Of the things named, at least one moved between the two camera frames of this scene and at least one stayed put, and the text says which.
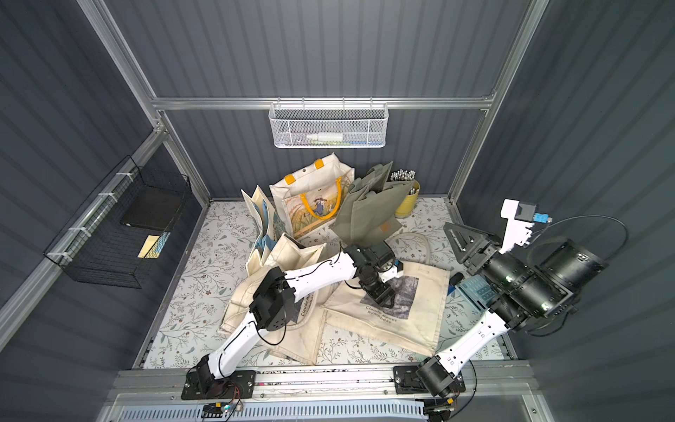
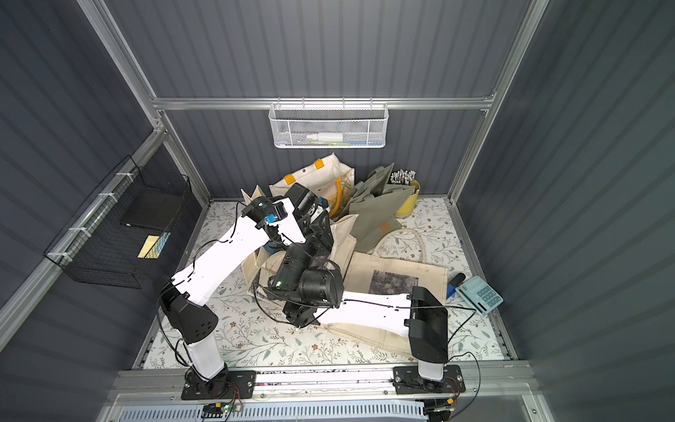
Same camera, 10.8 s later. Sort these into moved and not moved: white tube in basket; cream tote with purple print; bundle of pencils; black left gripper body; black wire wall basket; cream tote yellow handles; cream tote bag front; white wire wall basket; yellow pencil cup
Moved: cream tote bag front; black left gripper body; cream tote with purple print
Not moved: black wire wall basket; cream tote yellow handles; white tube in basket; white wire wall basket; yellow pencil cup; bundle of pencils
